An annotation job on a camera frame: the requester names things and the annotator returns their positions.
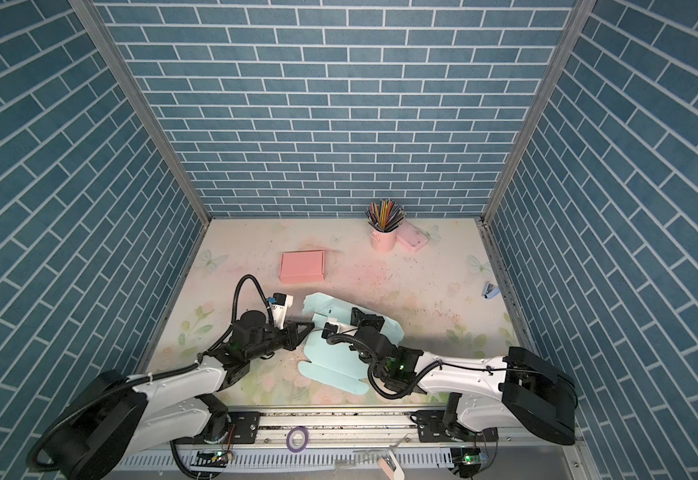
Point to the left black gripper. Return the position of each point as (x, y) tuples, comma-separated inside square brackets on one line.
[(290, 332)]

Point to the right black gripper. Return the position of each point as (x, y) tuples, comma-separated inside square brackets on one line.
[(362, 320)]

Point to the light blue paper box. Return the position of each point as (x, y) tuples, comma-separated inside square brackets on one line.
[(336, 365)]

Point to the pink paper box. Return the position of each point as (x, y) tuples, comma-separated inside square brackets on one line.
[(302, 267)]

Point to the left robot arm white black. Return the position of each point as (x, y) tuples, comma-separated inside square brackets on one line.
[(116, 416)]

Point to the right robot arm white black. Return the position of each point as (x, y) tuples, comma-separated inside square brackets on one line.
[(516, 389)]

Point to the pink metal pencil cup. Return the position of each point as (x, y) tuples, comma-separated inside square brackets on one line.
[(382, 242)]

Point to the pink pencil case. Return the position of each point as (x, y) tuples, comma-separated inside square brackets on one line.
[(410, 238)]

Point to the coloured pencils bundle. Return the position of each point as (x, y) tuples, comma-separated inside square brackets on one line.
[(385, 216)]

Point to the small blue clip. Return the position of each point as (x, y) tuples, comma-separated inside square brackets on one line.
[(491, 291)]

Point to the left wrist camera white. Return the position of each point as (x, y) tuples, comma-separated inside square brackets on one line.
[(279, 305)]

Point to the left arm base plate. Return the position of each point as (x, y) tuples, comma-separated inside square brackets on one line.
[(237, 428)]

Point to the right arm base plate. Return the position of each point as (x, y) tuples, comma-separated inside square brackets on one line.
[(440, 425)]

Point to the white tool on rail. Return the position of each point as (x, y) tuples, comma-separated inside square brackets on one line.
[(385, 458)]

